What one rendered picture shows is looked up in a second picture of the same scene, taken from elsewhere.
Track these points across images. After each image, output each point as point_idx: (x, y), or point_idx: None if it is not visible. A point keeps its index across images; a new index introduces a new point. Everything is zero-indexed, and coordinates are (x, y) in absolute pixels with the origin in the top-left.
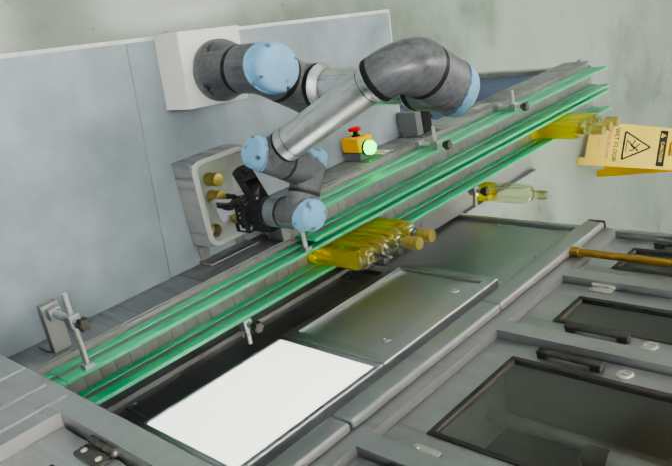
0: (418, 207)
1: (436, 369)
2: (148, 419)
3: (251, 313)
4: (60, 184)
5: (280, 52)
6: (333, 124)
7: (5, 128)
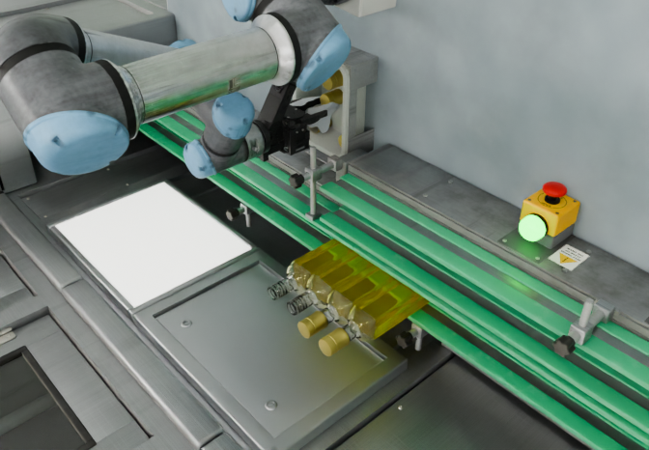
0: (532, 372)
1: (111, 363)
2: (167, 182)
3: (248, 204)
4: None
5: None
6: None
7: None
